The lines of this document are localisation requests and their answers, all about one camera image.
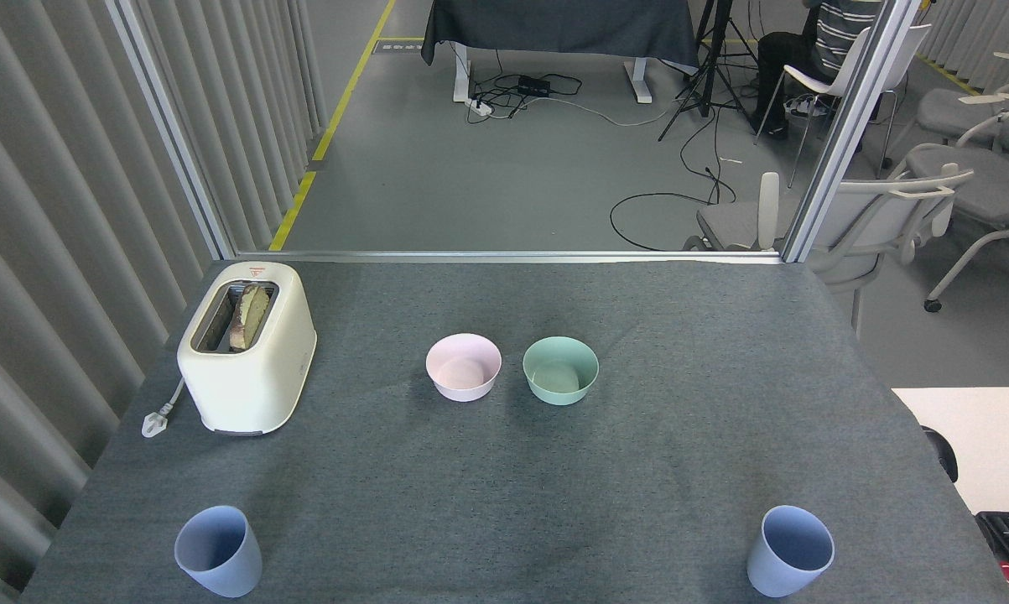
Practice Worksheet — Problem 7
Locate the white floor cable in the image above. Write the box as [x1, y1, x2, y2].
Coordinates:
[546, 95, 681, 128]

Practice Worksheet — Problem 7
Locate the blue plastic cup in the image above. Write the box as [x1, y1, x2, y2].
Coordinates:
[174, 505, 263, 598]
[746, 505, 835, 598]

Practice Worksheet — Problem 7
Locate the dark grey tablecloth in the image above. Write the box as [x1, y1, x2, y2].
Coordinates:
[421, 0, 700, 70]

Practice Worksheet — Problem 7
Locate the grey white armchair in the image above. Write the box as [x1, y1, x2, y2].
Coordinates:
[684, 164, 975, 294]
[915, 52, 1009, 145]
[902, 105, 1009, 313]

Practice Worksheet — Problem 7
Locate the silver aluminium post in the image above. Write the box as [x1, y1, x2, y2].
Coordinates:
[781, 0, 924, 263]
[106, 0, 238, 261]

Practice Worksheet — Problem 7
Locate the black round object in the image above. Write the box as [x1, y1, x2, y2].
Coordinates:
[922, 426, 960, 483]

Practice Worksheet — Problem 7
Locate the toasted bread slice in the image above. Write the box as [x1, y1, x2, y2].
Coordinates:
[228, 284, 272, 352]

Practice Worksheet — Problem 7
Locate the cream white toaster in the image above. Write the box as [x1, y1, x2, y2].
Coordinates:
[176, 261, 318, 437]

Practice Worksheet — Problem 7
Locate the black tripod stand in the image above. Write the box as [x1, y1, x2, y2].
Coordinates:
[658, 0, 761, 142]

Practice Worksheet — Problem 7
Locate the pink plastic bowl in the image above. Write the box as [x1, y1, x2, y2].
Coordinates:
[425, 333, 502, 403]

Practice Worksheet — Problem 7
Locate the white toaster plug cord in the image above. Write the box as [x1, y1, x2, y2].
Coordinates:
[141, 377, 188, 439]

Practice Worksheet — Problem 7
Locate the green plastic bowl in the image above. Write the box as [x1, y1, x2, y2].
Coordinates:
[523, 336, 600, 407]

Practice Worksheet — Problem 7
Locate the white side table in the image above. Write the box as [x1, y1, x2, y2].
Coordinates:
[892, 387, 1009, 515]

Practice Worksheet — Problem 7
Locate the white plastic chair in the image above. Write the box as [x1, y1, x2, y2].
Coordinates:
[754, 23, 933, 190]

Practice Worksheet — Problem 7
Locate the silver aluminium rail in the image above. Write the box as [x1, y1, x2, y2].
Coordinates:
[234, 249, 786, 265]

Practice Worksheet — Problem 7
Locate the seated person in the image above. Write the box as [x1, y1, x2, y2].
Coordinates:
[753, 0, 884, 139]

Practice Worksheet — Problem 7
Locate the black looped floor cable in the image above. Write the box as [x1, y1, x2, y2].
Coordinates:
[610, 109, 737, 252]

